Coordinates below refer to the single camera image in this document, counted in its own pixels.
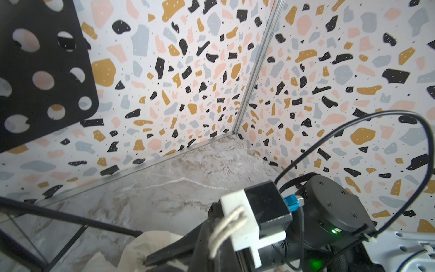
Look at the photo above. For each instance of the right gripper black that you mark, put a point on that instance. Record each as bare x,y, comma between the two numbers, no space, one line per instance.
257,257

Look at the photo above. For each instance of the cream soil bag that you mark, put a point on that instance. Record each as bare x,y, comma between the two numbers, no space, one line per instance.
134,254

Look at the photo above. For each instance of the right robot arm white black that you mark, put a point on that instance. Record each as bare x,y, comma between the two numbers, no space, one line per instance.
320,228

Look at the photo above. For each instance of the black perforated music stand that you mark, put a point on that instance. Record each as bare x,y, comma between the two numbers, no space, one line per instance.
91,88

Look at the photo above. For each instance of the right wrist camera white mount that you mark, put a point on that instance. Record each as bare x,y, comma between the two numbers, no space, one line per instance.
267,211

